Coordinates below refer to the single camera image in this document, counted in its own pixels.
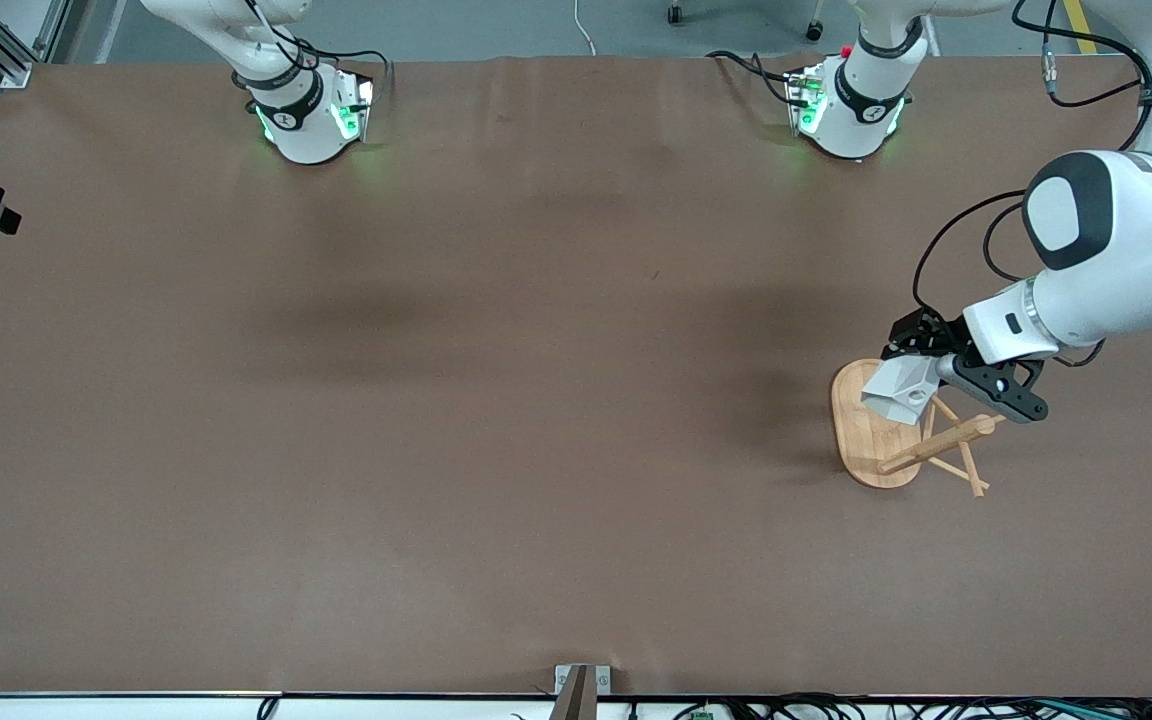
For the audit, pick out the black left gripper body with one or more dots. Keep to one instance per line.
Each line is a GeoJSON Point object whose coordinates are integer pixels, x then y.
{"type": "Point", "coordinates": [926, 335]}

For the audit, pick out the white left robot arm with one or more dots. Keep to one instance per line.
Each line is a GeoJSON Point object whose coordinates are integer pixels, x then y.
{"type": "Point", "coordinates": [1116, 260]}

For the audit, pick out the black caster wheel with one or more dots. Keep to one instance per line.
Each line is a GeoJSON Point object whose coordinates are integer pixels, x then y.
{"type": "Point", "coordinates": [676, 14]}
{"type": "Point", "coordinates": [815, 30]}

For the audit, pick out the aluminium frame beam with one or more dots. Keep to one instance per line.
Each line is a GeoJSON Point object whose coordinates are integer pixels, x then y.
{"type": "Point", "coordinates": [86, 25]}

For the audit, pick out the metal table edge bracket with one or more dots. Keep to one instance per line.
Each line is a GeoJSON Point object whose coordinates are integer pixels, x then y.
{"type": "Point", "coordinates": [581, 690]}

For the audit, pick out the small green circuit board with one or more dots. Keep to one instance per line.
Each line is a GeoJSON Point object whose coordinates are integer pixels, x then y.
{"type": "Point", "coordinates": [703, 714]}

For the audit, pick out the wooden cup rack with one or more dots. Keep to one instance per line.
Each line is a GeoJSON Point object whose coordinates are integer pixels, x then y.
{"type": "Point", "coordinates": [871, 445]}

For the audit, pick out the white angular plastic cup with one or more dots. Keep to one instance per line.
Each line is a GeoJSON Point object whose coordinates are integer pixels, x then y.
{"type": "Point", "coordinates": [901, 390]}

